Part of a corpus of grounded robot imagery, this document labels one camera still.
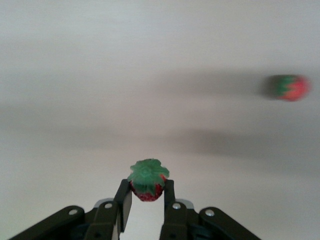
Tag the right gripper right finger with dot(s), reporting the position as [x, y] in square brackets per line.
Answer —
[176, 222]

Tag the table cover cloth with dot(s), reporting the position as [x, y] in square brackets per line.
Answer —
[100, 75]

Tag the red toy strawberry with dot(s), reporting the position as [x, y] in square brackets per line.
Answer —
[147, 175]
[292, 87]

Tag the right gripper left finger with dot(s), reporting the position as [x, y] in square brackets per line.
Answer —
[107, 220]

